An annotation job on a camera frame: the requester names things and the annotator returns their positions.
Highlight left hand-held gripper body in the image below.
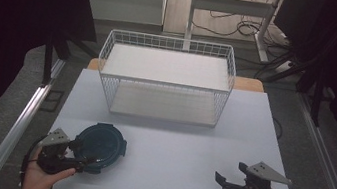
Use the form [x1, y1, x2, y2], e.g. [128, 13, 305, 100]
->
[33, 125, 91, 180]

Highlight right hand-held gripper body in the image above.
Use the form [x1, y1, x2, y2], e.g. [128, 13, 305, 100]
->
[222, 156, 295, 189]

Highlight round dark blue container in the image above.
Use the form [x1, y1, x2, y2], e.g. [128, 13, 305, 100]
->
[69, 118, 131, 180]

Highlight person's left hand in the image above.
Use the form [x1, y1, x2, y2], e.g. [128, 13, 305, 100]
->
[20, 143, 80, 189]

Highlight wooden table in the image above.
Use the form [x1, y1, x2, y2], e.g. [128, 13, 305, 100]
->
[86, 53, 267, 97]

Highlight black metal stand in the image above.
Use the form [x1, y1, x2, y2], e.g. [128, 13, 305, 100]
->
[255, 0, 337, 131]
[37, 29, 102, 95]

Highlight white power strip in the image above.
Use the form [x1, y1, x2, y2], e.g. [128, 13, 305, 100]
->
[273, 57, 298, 76]

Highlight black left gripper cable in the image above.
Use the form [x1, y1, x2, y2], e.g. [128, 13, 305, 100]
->
[17, 132, 50, 189]

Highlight white wire basket shelf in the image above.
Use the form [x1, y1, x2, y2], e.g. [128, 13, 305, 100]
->
[90, 26, 241, 132]

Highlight black floor cables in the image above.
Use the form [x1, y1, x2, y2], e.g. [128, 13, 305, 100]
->
[183, 0, 306, 86]

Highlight white metal desk frame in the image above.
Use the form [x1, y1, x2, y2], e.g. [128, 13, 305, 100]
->
[181, 0, 287, 66]

